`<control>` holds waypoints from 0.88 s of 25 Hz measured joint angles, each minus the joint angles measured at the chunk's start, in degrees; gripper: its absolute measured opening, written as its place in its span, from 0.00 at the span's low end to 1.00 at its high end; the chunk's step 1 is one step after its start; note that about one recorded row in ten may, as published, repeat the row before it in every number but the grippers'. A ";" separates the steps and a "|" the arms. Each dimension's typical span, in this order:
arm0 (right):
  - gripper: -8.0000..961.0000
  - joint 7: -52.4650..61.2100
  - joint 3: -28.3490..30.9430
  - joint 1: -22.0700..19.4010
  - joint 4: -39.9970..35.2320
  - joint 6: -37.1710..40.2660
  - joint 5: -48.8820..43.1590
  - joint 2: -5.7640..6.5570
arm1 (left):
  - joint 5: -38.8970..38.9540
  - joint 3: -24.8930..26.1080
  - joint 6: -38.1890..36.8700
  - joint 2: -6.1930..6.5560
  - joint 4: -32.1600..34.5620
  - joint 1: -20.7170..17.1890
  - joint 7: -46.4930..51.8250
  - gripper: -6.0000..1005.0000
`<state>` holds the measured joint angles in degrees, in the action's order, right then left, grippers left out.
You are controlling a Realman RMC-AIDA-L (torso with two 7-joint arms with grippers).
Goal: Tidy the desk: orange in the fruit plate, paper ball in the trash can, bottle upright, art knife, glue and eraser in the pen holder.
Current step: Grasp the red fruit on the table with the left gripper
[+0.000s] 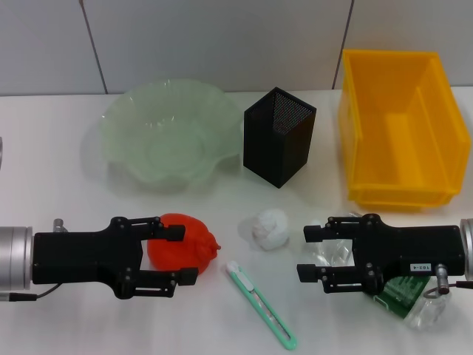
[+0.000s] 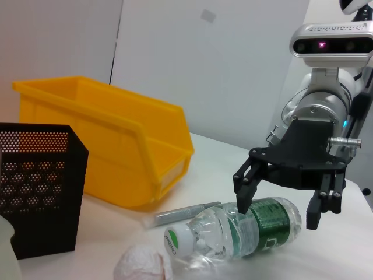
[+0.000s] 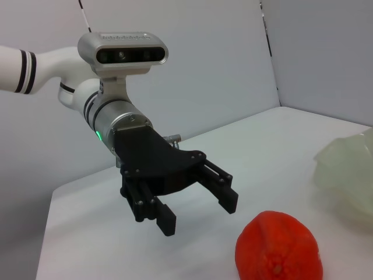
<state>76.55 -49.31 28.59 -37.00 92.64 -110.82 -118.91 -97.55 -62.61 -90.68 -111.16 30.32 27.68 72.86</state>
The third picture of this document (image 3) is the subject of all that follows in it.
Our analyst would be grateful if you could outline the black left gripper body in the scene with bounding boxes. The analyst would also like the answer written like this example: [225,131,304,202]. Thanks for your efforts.
[112,127,207,196]

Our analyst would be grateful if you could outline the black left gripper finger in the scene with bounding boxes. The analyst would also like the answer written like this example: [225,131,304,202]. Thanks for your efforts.
[198,160,239,216]
[119,174,177,237]

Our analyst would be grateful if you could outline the red-orange fruit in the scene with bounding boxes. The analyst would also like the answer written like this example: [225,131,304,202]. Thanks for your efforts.
[235,210,323,280]

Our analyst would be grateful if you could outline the wavy translucent glass fruit plate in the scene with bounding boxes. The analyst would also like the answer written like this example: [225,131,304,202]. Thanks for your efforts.
[314,127,373,231]

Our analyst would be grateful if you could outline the left gripper cable with connector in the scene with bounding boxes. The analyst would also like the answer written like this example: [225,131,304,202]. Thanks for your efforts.
[162,132,182,150]

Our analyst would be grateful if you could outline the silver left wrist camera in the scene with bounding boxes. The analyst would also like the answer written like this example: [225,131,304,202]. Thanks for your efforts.
[77,30,169,103]

